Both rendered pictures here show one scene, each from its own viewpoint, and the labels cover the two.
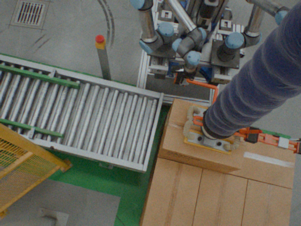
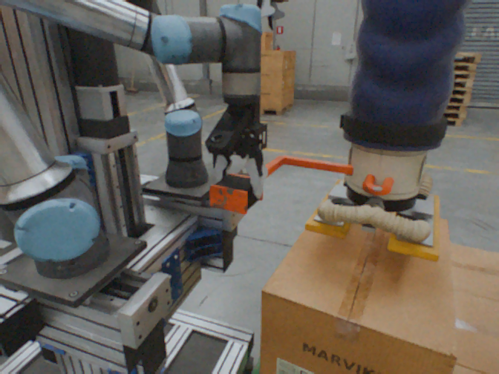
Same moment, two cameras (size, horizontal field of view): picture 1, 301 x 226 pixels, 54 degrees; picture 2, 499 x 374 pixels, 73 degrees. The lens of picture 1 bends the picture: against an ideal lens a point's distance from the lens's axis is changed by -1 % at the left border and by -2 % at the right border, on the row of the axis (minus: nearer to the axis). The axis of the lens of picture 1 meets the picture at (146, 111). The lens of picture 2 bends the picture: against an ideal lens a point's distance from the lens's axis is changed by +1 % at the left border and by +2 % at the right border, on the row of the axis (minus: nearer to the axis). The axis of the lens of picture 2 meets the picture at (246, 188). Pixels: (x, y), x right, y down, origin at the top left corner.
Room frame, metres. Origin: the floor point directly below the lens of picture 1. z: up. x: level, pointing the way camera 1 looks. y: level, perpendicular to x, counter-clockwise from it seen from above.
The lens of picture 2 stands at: (0.57, 0.40, 1.48)
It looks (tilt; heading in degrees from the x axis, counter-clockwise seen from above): 23 degrees down; 293
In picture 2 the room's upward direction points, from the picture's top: straight up
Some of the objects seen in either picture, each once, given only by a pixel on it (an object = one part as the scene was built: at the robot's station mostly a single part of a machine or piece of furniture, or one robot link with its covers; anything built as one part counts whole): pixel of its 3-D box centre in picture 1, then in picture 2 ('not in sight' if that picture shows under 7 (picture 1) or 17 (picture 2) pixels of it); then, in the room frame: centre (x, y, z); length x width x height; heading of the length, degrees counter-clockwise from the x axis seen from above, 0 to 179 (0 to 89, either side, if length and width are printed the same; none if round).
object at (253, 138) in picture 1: (251, 134); not in sight; (0.55, -0.72, 1.18); 0.10 x 0.08 x 0.06; 176
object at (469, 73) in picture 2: not in sight; (436, 87); (-0.16, -7.79, 0.65); 1.29 x 1.10 x 1.31; 93
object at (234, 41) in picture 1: (233, 42); (183, 133); (1.20, -0.52, 1.20); 0.13 x 0.12 x 0.14; 119
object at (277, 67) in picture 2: not in sight; (268, 72); (3.43, -7.51, 0.87); 1.21 x 1.02 x 1.74; 93
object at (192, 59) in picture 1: (192, 60); (239, 39); (0.85, -0.21, 1.48); 0.09 x 0.08 x 0.11; 51
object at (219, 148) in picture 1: (209, 141); (417, 214); (0.47, -0.46, 1.08); 0.34 x 0.10 x 0.05; 86
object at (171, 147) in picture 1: (201, 138); (360, 303); (0.57, -0.47, 0.74); 0.60 x 0.40 x 0.40; 86
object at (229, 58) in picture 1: (227, 50); (186, 166); (1.20, -0.52, 1.09); 0.15 x 0.15 x 0.10
